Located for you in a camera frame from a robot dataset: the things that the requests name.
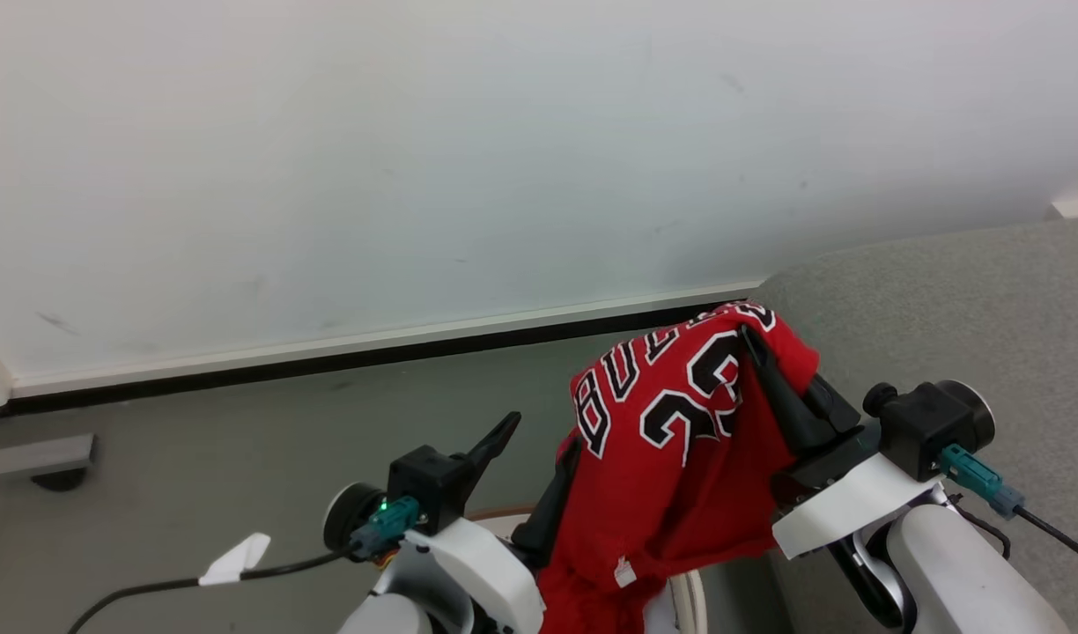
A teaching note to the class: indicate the white laundry basket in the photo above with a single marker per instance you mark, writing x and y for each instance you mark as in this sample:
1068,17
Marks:
690,603

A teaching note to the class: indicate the white ledge behind sofa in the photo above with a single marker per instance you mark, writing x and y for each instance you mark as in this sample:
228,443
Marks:
1076,207

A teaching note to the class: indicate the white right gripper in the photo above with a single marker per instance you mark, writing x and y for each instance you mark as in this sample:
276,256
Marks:
843,506

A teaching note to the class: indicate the grey furniture base with foot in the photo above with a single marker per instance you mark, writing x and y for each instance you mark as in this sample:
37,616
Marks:
28,456

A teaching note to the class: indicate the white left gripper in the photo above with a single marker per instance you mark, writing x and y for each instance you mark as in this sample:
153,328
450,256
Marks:
486,559

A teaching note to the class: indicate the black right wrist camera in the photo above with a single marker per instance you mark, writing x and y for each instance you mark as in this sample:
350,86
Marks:
931,423

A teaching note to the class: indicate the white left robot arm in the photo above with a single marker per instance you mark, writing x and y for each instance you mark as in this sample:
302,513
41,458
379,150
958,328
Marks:
398,608

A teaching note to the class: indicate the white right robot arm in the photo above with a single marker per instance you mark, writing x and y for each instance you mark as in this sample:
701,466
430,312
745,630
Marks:
962,572

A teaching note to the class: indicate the grey fabric sofa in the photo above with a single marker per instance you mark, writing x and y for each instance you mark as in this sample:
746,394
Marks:
944,308

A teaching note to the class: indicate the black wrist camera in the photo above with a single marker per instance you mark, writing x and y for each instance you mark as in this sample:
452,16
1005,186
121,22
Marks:
424,489
931,423

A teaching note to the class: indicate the white wall skirting strip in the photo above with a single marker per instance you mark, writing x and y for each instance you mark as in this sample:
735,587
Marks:
372,342

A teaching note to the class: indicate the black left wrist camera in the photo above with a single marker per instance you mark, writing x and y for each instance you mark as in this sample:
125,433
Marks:
424,489

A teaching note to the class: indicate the red basketball jersey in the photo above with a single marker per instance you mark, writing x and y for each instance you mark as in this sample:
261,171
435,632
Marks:
680,493

